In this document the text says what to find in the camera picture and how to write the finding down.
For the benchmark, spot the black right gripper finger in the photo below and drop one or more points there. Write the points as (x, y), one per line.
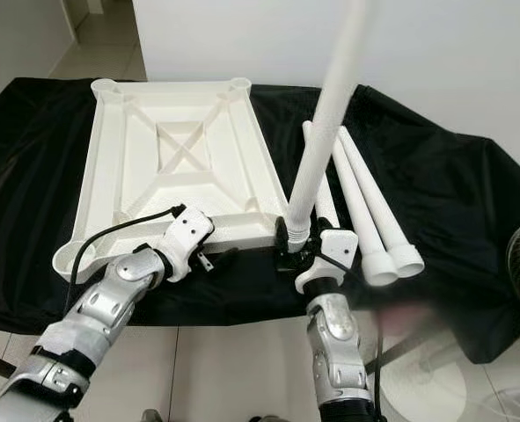
(283, 237)
(319, 241)

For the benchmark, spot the white plastic table leg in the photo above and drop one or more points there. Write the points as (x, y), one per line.
(328, 211)
(378, 198)
(325, 123)
(356, 207)

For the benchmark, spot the white plastic table top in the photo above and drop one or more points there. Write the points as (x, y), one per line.
(189, 158)

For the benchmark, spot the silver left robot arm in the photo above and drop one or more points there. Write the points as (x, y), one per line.
(110, 303)

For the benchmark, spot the pink cloth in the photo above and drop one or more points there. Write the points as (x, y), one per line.
(400, 308)

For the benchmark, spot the grey right robot foot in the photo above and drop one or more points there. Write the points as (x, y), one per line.
(268, 418)

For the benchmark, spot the grey robot foot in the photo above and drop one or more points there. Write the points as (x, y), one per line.
(151, 416)
(268, 418)

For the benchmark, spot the grey left robot foot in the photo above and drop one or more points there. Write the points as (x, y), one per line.
(151, 416)

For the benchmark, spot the black table cloth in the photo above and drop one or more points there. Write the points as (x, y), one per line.
(31, 176)

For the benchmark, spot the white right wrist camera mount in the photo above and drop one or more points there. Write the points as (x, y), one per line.
(337, 251)

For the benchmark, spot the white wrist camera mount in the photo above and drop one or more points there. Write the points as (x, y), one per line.
(189, 236)
(337, 251)

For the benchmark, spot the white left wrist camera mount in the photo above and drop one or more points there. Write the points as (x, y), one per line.
(189, 236)

